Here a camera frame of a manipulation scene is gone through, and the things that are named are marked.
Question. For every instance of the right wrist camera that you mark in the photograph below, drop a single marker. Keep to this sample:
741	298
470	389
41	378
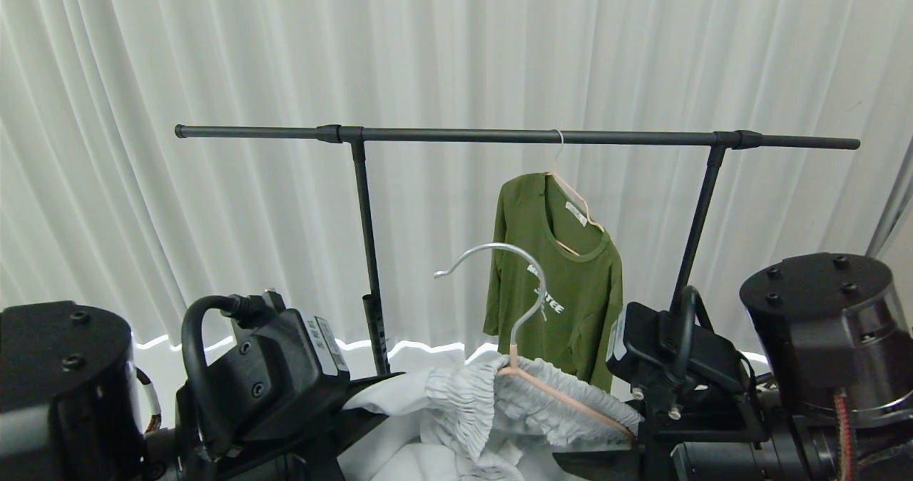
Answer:
677	356

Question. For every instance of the green printed shirt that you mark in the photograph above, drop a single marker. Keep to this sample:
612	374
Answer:
570	288

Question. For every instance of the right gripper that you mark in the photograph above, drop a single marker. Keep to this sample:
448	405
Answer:
727	459

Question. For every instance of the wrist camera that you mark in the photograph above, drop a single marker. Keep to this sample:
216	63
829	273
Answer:
285	367
677	356

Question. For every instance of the white curtain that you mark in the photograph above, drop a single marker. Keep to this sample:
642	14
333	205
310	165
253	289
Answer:
214	53

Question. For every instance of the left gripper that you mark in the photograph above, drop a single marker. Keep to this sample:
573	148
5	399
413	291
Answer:
285	456

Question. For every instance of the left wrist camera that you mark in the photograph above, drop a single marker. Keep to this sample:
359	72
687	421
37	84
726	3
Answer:
285	367

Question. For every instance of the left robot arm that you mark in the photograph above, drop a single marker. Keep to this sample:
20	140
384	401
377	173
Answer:
64	388

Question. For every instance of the pale grey garment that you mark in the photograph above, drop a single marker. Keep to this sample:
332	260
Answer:
456	409

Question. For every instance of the black clothes rack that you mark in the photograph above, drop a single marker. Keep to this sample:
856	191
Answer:
499	135

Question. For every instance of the pink clothes hanger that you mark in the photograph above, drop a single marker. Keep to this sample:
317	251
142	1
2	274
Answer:
563	395
579	199

